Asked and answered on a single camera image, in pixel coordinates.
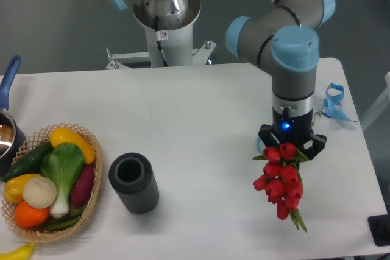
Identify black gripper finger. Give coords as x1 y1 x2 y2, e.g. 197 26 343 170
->
258 124 282 149
300 133 327 160

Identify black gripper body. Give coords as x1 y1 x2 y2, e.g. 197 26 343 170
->
272 109 313 150

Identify red tulip bouquet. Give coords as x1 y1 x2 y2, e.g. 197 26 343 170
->
252 110 324 233

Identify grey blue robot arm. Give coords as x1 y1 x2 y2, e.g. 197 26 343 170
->
110 0 336 159

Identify dark grey ribbed vase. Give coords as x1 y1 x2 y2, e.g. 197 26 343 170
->
108 152 159 214

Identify curved blue tape strip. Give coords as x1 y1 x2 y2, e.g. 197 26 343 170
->
256 136 264 154

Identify tangled blue tape strip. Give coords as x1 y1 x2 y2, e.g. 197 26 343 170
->
321 83 358 122

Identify black device at edge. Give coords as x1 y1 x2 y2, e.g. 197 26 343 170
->
367 214 389 247

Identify purple sweet potato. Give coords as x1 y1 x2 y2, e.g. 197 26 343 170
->
70 164 94 206

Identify green bok choy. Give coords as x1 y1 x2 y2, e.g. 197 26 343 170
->
41 143 85 218

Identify yellow squash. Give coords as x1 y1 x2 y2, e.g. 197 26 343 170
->
49 127 96 164

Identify woven wicker basket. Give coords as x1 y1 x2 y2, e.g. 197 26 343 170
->
2 123 103 243

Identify green bean pods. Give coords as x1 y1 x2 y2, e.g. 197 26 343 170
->
45 211 83 232

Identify white garlic bulb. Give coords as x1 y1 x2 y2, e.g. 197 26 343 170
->
23 176 57 209

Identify green cucumber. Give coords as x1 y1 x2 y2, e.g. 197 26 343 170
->
2 142 53 182

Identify orange fruit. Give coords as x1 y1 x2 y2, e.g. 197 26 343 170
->
14 201 49 228

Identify yellow bell pepper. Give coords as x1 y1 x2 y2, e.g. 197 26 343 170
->
4 174 40 204

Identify yellow banana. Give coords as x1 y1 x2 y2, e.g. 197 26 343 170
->
1 242 35 260

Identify white frame at right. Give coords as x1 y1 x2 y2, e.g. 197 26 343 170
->
360 72 389 132

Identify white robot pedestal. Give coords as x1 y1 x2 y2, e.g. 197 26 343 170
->
133 0 200 67

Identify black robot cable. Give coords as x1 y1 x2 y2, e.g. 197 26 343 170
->
154 15 169 68

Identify blue handled saucepan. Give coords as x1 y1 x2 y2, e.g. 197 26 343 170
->
1 55 26 176

